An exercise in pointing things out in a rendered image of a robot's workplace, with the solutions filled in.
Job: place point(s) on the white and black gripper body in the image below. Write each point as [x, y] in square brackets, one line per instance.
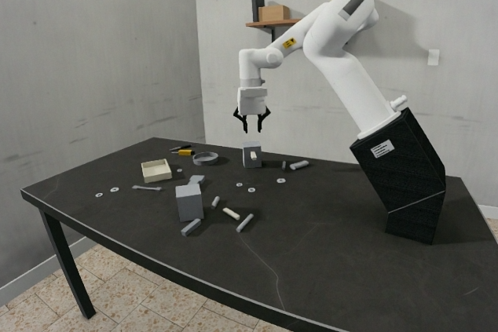
[250, 105]

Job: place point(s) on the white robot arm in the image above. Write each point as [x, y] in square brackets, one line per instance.
[333, 24]

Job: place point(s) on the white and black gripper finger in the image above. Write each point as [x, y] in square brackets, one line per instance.
[261, 118]
[242, 119]

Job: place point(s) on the cream rectangular open tray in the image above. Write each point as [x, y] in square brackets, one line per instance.
[156, 171]

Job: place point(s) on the grey round dish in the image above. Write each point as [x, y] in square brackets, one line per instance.
[205, 158]

